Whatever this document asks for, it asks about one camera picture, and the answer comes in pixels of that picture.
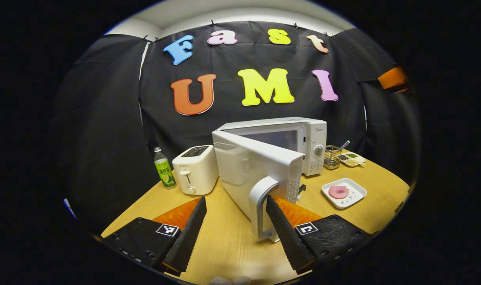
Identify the white square plate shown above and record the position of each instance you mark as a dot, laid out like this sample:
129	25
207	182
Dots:
357	192

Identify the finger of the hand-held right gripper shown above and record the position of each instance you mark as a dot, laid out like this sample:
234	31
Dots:
391	78

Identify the green drink bottle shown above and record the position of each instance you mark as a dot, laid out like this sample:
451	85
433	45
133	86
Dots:
164	170

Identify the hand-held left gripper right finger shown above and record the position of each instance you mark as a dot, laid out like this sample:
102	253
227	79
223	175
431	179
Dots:
286	233

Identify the white toaster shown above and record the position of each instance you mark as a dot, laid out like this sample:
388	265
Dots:
198	176

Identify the pink ham slice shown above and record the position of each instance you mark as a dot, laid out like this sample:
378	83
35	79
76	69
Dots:
338	192

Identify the white microwave oven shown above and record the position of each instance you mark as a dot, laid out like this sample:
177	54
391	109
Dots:
256	158

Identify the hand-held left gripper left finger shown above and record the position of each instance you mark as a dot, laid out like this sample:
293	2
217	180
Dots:
191	233

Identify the pile of yellow soybeans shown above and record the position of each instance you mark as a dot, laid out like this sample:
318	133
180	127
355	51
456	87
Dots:
351	162

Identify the white divided dish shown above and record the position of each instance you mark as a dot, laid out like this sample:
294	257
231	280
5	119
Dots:
361	161

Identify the pile of red beans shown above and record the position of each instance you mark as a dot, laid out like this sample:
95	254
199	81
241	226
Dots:
344	157

